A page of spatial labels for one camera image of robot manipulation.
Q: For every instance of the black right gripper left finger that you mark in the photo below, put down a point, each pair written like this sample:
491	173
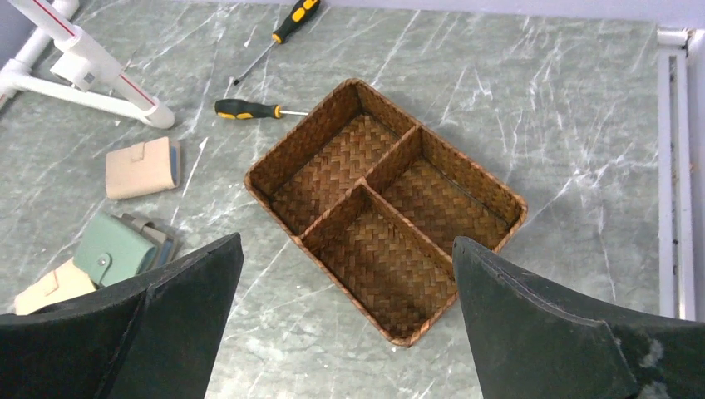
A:
152	336

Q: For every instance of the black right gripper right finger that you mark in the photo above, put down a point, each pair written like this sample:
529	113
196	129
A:
533	338

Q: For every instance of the green card holder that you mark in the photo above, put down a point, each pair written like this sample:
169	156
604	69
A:
111	252

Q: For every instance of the grey card holder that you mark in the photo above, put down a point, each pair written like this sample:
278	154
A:
166	244

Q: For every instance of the beige card holder near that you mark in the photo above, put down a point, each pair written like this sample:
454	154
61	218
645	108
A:
62	283

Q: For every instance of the beige card holder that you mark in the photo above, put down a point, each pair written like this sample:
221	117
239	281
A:
62	283
144	168

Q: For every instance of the beige card holder far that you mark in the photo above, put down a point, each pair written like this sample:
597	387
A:
144	168

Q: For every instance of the brown woven divided basket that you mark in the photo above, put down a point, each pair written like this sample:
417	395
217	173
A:
376	199

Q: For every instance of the black yellow screwdriver near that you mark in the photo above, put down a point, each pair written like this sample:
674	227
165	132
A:
237	109

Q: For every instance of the black yellow screwdriver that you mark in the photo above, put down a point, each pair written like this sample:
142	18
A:
237	109
301	12

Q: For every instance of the black yellow screwdriver far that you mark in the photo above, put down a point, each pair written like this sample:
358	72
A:
301	12

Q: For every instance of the white PVC pipe frame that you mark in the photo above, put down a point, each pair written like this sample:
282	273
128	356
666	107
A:
95	78

